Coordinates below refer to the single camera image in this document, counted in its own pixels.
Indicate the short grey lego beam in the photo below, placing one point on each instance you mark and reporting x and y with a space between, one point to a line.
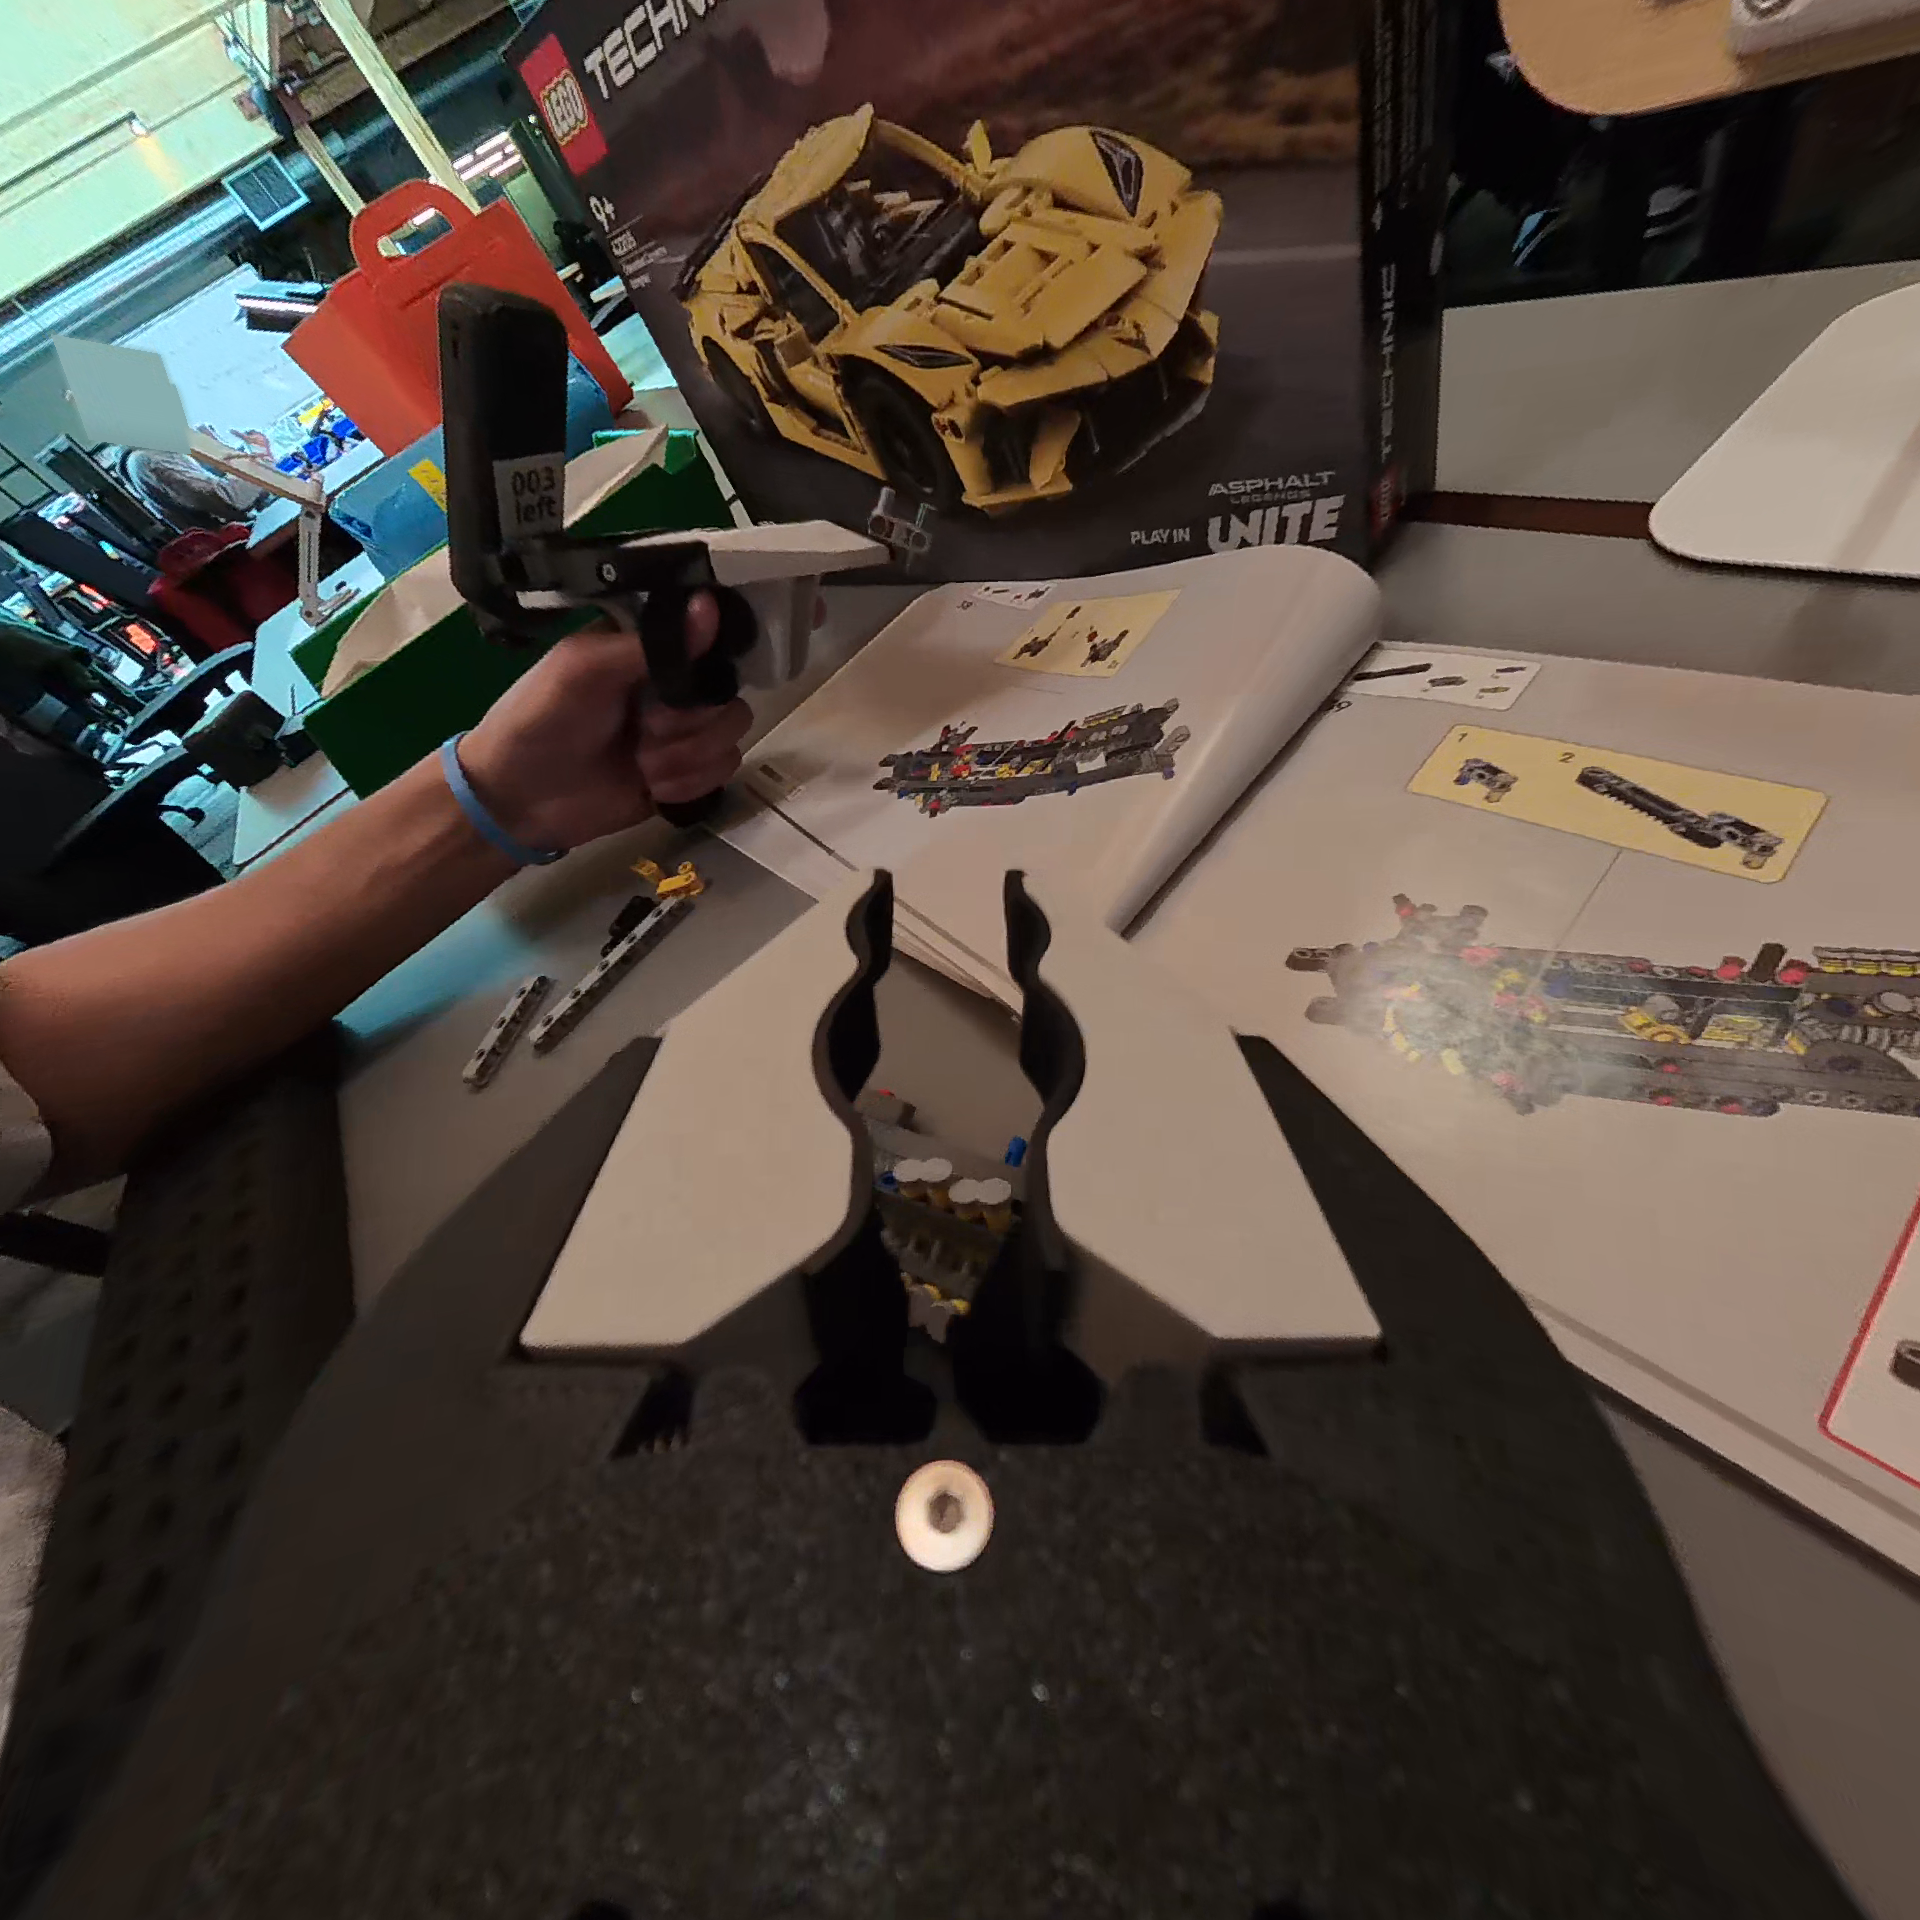
507 1033

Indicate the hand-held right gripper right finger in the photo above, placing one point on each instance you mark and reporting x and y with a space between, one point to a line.
1215 1201

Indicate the open instruction booklet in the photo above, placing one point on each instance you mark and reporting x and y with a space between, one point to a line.
1500 1201

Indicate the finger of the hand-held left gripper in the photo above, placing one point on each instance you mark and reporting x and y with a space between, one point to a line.
809 532
787 564

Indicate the blue roll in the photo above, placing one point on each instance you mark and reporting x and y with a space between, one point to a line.
393 518

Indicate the black lego piece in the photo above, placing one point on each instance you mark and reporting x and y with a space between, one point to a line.
625 923

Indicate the long grey lego beam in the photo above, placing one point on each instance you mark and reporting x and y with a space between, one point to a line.
616 973

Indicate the yellow lego connector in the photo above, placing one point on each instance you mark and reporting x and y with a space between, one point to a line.
668 879

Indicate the grey lego chassis assembly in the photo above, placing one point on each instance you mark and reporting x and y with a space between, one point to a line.
945 1201

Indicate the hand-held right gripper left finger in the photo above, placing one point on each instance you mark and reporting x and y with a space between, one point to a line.
691 1201

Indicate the lego set box yellow car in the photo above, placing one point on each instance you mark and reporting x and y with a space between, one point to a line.
974 301

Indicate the grey lego connector red pin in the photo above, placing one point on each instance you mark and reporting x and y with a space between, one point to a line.
906 518

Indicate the green plastic bin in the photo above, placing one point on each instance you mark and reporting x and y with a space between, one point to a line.
360 734

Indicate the wall air vent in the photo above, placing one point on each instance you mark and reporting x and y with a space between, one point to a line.
265 193

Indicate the black office chair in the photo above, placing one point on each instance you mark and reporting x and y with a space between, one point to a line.
150 781

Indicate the person's left hand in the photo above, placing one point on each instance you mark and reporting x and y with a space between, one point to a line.
570 750

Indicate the person's left forearm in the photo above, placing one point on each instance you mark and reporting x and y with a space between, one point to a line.
225 974

